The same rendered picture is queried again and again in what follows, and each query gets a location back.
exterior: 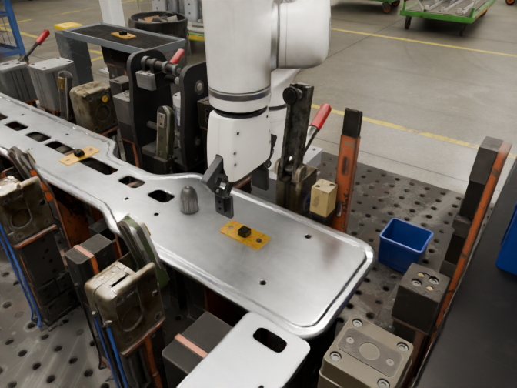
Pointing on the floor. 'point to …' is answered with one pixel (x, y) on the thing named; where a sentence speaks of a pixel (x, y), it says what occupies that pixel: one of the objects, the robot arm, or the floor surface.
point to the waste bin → (165, 23)
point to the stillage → (12, 33)
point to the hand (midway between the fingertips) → (243, 195)
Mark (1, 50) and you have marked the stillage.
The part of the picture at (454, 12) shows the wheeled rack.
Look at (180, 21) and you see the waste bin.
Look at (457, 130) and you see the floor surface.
